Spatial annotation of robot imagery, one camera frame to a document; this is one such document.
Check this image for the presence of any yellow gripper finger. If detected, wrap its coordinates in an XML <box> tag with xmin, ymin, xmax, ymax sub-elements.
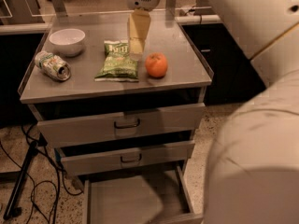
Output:
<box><xmin>127</xmin><ymin>9</ymin><xmax>151</xmax><ymax>61</ymax></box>

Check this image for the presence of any green jalapeno chip bag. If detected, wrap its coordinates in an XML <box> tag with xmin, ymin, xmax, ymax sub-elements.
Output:
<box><xmin>94</xmin><ymin>40</ymin><xmax>138</xmax><ymax>82</ymax></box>

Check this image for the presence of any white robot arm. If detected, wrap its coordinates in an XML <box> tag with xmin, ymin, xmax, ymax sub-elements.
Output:
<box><xmin>153</xmin><ymin>0</ymin><xmax>299</xmax><ymax>224</ymax></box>

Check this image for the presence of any grey metal drawer cabinet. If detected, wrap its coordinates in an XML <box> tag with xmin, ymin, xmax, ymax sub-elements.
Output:
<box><xmin>17</xmin><ymin>9</ymin><xmax>215</xmax><ymax>224</ymax></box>

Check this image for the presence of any grey top drawer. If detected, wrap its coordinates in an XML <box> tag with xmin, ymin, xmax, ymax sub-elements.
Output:
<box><xmin>37</xmin><ymin>103</ymin><xmax>205</xmax><ymax>147</ymax></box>

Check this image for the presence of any grey drawer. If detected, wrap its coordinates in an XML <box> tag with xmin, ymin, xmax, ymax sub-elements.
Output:
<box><xmin>37</xmin><ymin>103</ymin><xmax>205</xmax><ymax>147</ymax></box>
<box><xmin>82</xmin><ymin>162</ymin><xmax>203</xmax><ymax>224</ymax></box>
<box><xmin>61</xmin><ymin>140</ymin><xmax>195</xmax><ymax>175</ymax></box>

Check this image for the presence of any grey middle drawer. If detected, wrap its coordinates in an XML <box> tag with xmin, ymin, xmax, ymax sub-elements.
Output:
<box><xmin>61</xmin><ymin>140</ymin><xmax>195</xmax><ymax>175</ymax></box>

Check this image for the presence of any grey bottom drawer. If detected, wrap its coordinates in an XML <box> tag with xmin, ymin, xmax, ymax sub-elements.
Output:
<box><xmin>82</xmin><ymin>162</ymin><xmax>203</xmax><ymax>224</ymax></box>

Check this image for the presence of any orange fruit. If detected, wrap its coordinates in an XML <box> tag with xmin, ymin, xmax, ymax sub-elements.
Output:
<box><xmin>145</xmin><ymin>52</ymin><xmax>168</xmax><ymax>78</ymax></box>

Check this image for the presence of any white ceramic bowl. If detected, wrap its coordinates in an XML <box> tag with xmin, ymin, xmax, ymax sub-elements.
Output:
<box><xmin>50</xmin><ymin>28</ymin><xmax>86</xmax><ymax>57</ymax></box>

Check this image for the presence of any grey metal railing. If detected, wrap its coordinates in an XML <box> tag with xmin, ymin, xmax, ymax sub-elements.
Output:
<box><xmin>0</xmin><ymin>0</ymin><xmax>225</xmax><ymax>35</ymax></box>

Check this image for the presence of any crushed green soda can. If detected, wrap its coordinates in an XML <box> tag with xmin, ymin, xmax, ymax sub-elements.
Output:
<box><xmin>35</xmin><ymin>50</ymin><xmax>71</xmax><ymax>81</ymax></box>

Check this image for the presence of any black tripod leg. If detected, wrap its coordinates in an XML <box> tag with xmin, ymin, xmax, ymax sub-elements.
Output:
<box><xmin>3</xmin><ymin>141</ymin><xmax>37</xmax><ymax>220</ymax></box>

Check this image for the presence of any black floor cable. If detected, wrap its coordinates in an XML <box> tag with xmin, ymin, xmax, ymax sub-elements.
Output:
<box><xmin>0</xmin><ymin>123</ymin><xmax>84</xmax><ymax>224</ymax></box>

